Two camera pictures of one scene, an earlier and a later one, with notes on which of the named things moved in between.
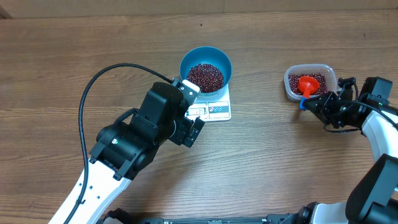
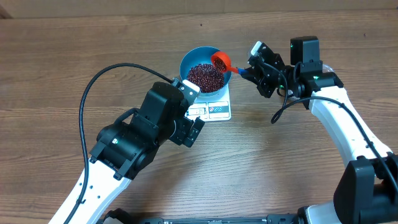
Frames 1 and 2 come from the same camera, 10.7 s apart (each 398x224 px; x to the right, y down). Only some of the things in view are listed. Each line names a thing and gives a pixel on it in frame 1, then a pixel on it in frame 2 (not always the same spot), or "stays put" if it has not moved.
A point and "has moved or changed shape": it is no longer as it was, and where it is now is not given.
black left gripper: x=184 y=127 stays put
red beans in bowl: x=208 y=77 stays put
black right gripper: x=324 y=106 → x=259 y=73
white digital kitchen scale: x=216 y=108 stays put
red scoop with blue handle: x=308 y=85 has moved or changed shape
